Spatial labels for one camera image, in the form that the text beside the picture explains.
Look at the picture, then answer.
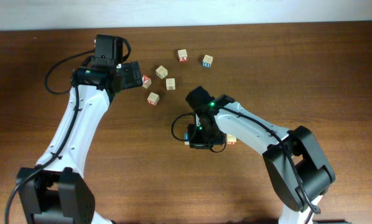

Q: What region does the wooden block blue side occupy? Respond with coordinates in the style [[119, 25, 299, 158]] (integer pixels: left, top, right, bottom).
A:
[[202, 55, 213, 68]]

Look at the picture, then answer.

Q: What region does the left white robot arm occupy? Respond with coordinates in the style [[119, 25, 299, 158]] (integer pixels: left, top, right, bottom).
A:
[[16, 62, 142, 223]]

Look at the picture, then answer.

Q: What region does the wooden block red X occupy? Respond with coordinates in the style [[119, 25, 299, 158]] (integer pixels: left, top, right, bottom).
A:
[[177, 49, 188, 62]]

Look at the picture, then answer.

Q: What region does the wooden block red Y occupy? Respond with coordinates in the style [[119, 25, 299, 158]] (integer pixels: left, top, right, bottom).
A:
[[142, 75, 152, 89]]

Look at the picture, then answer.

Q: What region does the wooden block red Z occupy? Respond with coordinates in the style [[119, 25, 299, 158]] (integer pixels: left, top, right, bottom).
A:
[[226, 134, 237, 144]]

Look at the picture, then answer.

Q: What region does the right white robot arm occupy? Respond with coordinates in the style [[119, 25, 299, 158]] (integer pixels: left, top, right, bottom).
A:
[[186, 95, 335, 223]]

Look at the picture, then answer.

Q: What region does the wooden block blue B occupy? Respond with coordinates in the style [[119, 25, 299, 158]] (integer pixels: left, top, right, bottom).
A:
[[184, 133, 189, 145]]

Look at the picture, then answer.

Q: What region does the wooden block centre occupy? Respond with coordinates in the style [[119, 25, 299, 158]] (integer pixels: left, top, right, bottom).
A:
[[165, 78, 175, 90]]

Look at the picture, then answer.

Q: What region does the plain wooden block yellow edge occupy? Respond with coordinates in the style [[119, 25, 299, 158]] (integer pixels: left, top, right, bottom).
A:
[[156, 65, 169, 79]]

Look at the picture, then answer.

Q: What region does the wooden block red lower left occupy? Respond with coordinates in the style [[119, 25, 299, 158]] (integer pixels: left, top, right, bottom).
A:
[[147, 92, 160, 106]]

